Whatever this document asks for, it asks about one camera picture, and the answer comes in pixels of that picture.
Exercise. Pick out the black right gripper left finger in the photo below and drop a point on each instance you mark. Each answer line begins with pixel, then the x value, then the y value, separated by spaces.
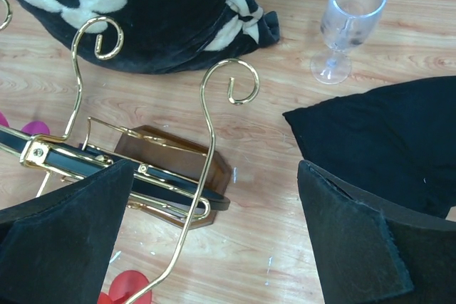
pixel 56 248

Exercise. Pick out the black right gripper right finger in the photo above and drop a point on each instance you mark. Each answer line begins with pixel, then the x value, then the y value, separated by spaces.
pixel 370 250

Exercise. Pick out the red wine glass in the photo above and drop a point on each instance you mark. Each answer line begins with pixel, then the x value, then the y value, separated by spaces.
pixel 125 285

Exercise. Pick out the magenta wine glass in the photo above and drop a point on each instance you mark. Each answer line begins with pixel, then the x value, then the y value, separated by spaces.
pixel 31 128

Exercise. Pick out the gold wire wine glass rack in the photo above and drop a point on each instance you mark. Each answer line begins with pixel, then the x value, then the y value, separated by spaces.
pixel 169 193

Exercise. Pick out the clear wine glass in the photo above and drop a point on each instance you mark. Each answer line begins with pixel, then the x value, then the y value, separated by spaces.
pixel 345 25

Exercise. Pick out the black folded cloth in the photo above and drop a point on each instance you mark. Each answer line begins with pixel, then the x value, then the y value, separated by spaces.
pixel 396 141

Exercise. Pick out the black floral patterned pillow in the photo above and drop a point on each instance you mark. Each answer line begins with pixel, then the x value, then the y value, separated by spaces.
pixel 161 36

